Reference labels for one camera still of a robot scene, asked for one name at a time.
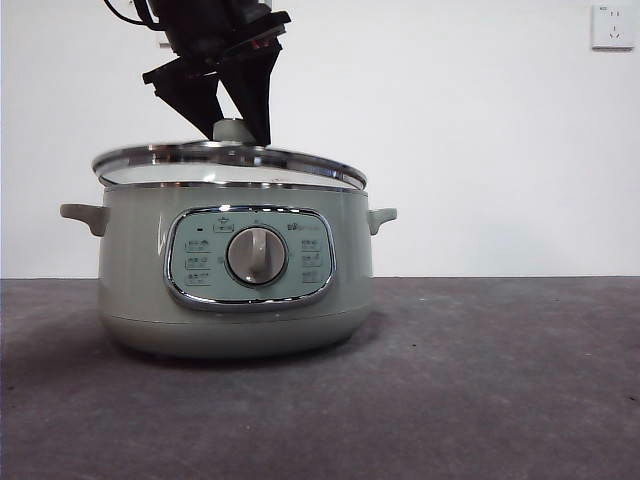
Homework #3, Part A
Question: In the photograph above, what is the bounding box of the glass lid with green knob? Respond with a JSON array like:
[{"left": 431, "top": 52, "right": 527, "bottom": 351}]
[{"left": 91, "top": 119, "right": 369, "bottom": 194}]

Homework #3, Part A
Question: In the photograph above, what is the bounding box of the sage green electric pot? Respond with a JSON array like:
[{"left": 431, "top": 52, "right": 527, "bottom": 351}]
[{"left": 59, "top": 178, "right": 399, "bottom": 359}]

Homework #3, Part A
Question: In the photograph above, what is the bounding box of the black cable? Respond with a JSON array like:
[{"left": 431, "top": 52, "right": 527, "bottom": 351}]
[{"left": 103, "top": 0, "right": 157, "bottom": 26}]

